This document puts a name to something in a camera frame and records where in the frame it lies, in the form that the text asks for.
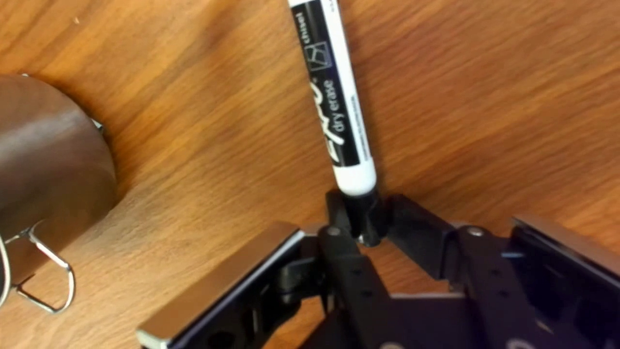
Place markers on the black and white dry-erase marker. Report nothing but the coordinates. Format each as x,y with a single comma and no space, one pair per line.
321,32

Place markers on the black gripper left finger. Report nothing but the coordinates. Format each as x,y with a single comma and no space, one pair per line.
245,300

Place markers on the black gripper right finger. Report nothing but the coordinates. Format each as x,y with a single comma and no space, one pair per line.
542,286

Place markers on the stainless steel pot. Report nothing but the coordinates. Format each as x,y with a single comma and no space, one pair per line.
57,180

